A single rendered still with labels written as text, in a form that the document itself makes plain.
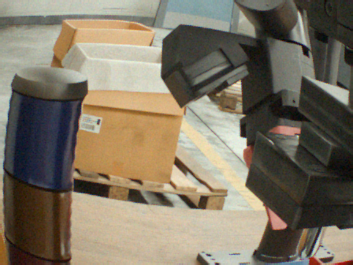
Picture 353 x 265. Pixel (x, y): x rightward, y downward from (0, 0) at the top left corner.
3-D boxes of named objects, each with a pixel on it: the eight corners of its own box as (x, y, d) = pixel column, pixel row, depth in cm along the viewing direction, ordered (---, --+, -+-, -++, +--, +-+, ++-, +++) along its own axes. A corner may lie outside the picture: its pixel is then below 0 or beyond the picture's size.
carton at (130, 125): (192, 191, 419) (216, 74, 409) (58, 169, 402) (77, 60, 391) (157, 148, 481) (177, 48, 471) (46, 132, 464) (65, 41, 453)
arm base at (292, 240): (352, 212, 102) (337, 198, 108) (231, 218, 95) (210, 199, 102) (334, 261, 104) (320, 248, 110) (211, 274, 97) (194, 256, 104)
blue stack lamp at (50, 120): (65, 165, 37) (77, 83, 36) (82, 195, 33) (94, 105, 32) (0, 151, 35) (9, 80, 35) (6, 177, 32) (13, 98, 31)
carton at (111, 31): (139, 145, 481) (163, 32, 469) (49, 132, 463) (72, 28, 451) (112, 115, 533) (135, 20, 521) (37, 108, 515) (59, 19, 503)
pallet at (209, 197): (221, 217, 435) (229, 188, 432) (27, 188, 402) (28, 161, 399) (149, 146, 545) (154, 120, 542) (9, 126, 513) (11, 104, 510)
